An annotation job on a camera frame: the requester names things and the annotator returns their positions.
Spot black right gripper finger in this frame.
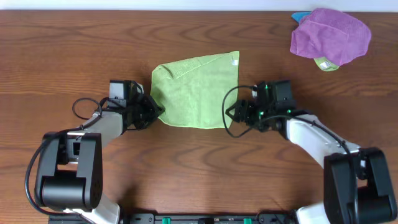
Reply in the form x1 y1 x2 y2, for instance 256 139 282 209
225 100 248 116
228 110 249 123

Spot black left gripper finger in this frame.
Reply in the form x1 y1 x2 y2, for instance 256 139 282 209
147 95 162 112
146 107 165 126

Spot light green cloth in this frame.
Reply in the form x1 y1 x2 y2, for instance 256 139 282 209
150 51 240 129

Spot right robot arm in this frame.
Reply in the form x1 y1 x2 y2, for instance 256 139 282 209
221 98 397 223

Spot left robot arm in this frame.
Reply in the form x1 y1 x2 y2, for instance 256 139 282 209
28 95 164 224

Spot blue cloth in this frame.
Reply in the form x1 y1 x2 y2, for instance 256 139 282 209
291 11 312 23

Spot purple cloth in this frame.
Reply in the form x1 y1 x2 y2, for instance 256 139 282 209
290 8 372 66

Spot black right camera cable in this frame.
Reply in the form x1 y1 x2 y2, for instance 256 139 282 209
221 85 358 224

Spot black camera cable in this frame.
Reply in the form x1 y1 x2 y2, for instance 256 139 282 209
24 81 146 218
221 85 358 224

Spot black left camera cable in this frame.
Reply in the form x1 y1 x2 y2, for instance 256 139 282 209
24 81 146 218

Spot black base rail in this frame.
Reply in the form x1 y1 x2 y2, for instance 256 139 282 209
48 212 299 224

